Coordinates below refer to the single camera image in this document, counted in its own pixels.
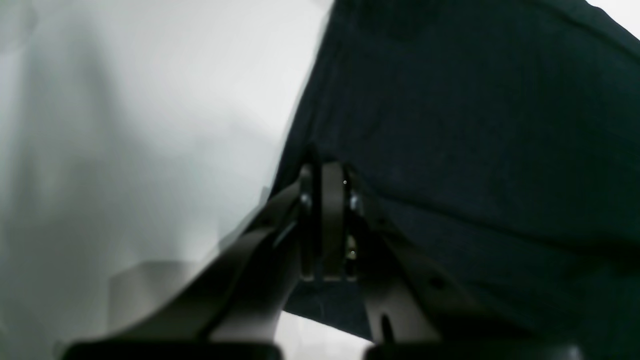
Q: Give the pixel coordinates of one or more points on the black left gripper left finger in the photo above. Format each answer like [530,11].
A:
[232,307]

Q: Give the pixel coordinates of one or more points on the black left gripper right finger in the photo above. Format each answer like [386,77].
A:
[415,310]

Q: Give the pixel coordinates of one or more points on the black T-shirt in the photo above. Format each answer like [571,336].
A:
[503,138]

